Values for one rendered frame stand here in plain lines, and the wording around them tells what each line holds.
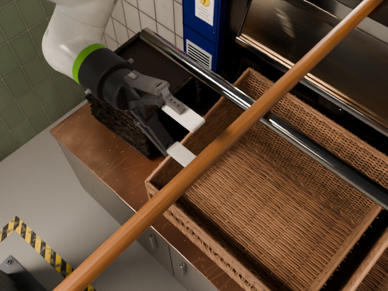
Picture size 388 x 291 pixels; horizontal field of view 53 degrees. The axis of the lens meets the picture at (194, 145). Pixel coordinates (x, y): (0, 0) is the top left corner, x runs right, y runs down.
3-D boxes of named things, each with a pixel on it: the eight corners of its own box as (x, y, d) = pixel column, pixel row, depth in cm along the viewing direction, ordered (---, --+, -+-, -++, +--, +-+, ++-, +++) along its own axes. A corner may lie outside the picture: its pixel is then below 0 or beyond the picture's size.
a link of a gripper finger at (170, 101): (163, 93, 65) (162, 81, 62) (186, 109, 63) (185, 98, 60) (157, 98, 64) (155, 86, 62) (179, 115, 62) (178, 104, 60)
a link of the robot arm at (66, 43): (67, 59, 89) (24, 56, 80) (85, 7, 84) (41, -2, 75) (107, 92, 84) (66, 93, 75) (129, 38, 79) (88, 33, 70)
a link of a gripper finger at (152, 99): (146, 95, 73) (142, 89, 73) (177, 93, 64) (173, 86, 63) (131, 107, 72) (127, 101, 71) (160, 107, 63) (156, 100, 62)
